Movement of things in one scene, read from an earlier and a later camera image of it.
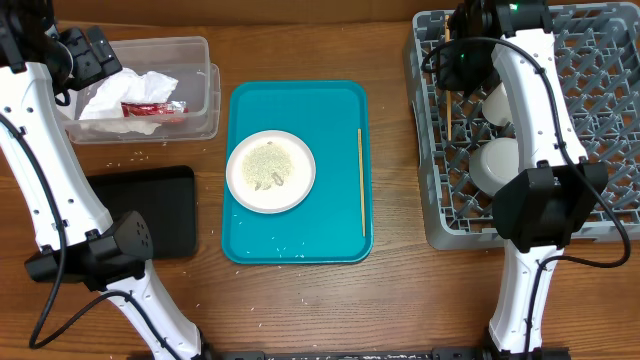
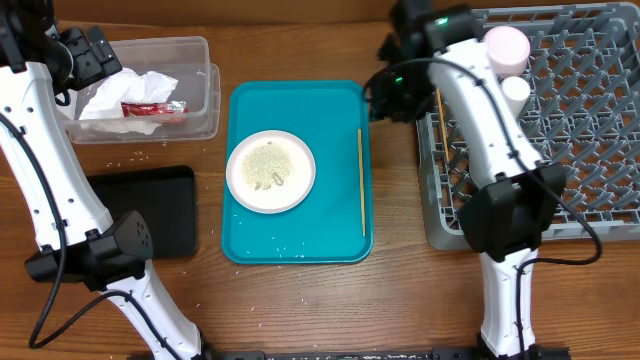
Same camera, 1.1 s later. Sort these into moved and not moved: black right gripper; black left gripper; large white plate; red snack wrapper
Moved: black right gripper
Not moved: large white plate; red snack wrapper; black left gripper
